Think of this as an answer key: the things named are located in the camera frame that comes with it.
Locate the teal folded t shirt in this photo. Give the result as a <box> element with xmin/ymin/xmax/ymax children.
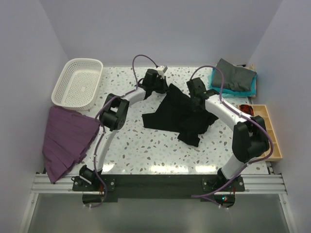
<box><xmin>208</xmin><ymin>69</ymin><xmax>258</xmax><ymax>98</ymax></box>

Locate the aluminium rail frame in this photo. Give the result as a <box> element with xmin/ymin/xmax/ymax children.
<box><xmin>18</xmin><ymin>161</ymin><xmax>298</xmax><ymax>233</ymax></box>

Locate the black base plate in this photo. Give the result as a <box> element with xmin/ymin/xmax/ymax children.
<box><xmin>72</xmin><ymin>173</ymin><xmax>246</xmax><ymax>209</ymax></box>

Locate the grey folded t shirt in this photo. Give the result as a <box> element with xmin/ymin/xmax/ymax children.
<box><xmin>216</xmin><ymin>58</ymin><xmax>257</xmax><ymax>92</ymax></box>

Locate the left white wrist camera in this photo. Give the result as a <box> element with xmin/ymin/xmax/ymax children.
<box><xmin>156</xmin><ymin>65</ymin><xmax>168</xmax><ymax>77</ymax></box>

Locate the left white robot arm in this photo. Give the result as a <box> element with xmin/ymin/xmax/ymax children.
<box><xmin>79</xmin><ymin>65</ymin><xmax>168</xmax><ymax>190</ymax></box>

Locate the black t shirt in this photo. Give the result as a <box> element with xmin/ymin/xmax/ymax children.
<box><xmin>142</xmin><ymin>84</ymin><xmax>218</xmax><ymax>147</ymax></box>

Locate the purple cloth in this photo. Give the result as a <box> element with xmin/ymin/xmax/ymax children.
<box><xmin>42</xmin><ymin>106</ymin><xmax>100</xmax><ymax>183</ymax></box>

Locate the white plastic basket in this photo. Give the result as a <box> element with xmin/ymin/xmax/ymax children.
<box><xmin>51</xmin><ymin>58</ymin><xmax>104</xmax><ymax>112</ymax></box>

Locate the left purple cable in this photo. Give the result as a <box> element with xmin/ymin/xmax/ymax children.
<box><xmin>84</xmin><ymin>54</ymin><xmax>162</xmax><ymax>208</ymax></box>

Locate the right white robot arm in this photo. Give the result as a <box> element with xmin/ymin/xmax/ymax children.
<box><xmin>187</xmin><ymin>78</ymin><xmax>271</xmax><ymax>191</ymax></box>

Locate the red patterned cloth in tray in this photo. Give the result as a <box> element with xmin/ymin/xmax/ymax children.
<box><xmin>239</xmin><ymin>104</ymin><xmax>255</xmax><ymax>116</ymax></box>

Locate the wooden compartment tray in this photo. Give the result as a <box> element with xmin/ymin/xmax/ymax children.
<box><xmin>237</xmin><ymin>104</ymin><xmax>283</xmax><ymax>162</ymax></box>

